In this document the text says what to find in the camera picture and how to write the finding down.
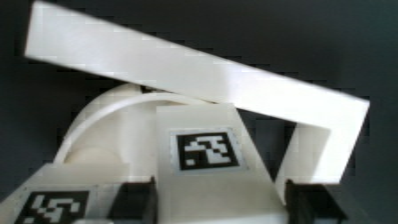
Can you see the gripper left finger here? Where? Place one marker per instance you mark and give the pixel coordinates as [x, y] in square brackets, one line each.
[134, 208]

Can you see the white front fence rail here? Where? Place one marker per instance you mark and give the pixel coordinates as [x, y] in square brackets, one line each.
[319, 153]

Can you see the white fence rail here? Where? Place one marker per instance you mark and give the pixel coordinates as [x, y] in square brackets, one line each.
[88, 44]
[319, 153]

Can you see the white stool leg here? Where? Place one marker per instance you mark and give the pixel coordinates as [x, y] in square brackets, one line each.
[67, 195]
[216, 188]

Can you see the white round stool seat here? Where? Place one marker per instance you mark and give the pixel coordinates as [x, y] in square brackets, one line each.
[108, 152]

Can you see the white right fence rail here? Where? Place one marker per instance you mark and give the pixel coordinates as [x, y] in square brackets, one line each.
[88, 44]

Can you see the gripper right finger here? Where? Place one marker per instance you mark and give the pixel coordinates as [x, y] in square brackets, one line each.
[312, 205]

